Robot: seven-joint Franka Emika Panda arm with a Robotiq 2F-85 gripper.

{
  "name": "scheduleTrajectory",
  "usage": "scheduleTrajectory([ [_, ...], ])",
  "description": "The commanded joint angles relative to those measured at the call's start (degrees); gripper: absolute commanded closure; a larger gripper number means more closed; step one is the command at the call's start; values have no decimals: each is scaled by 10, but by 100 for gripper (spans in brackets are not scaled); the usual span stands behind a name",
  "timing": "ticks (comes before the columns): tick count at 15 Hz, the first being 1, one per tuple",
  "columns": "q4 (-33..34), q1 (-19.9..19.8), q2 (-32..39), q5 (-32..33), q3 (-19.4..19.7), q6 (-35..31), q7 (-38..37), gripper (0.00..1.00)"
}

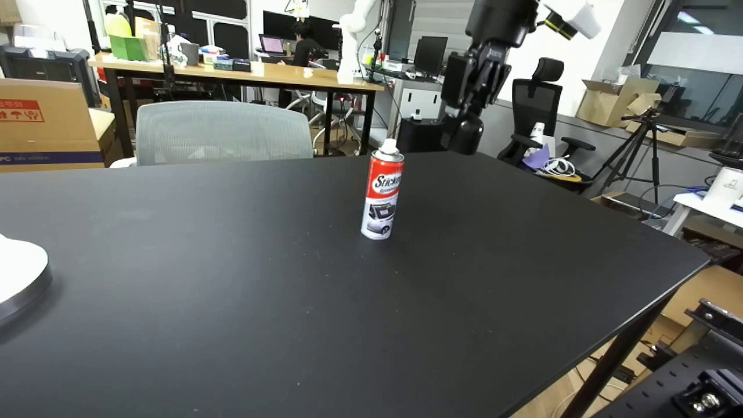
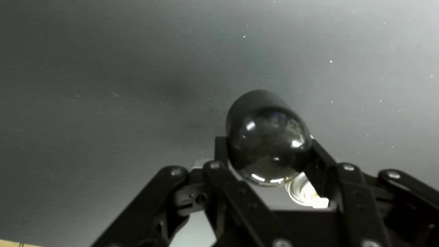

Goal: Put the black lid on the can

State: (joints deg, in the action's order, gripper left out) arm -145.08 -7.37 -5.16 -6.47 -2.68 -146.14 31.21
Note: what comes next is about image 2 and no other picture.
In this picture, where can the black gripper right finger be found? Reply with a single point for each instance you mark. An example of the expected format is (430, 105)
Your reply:
(379, 207)

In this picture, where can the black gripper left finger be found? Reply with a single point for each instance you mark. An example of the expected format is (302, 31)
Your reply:
(220, 201)

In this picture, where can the red and white spray can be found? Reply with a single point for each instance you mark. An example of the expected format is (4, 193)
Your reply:
(305, 193)

